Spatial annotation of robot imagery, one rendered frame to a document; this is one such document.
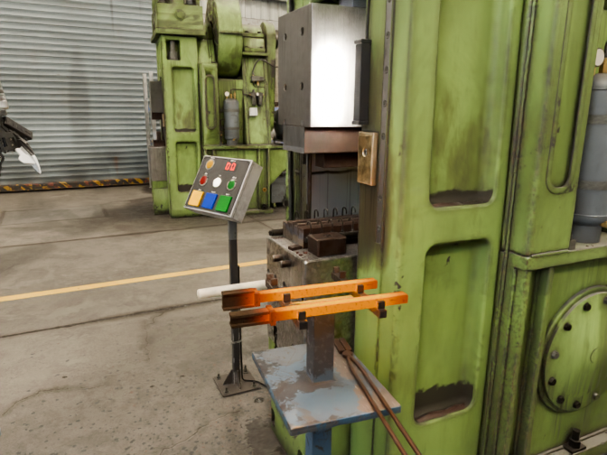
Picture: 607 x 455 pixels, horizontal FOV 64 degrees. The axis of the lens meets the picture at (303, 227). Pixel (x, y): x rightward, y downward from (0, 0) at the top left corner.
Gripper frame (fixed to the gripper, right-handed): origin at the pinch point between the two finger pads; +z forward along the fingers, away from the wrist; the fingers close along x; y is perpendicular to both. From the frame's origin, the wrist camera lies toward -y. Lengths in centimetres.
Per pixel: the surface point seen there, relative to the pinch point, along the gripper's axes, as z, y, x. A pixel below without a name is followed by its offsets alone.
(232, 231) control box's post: 48, -85, 36
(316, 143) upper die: 9, -39, 88
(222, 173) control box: 20, -83, 38
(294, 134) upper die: 5, -44, 80
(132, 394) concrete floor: 121, -67, -30
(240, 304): 40, 26, 68
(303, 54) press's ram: -22, -38, 89
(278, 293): 40, 23, 77
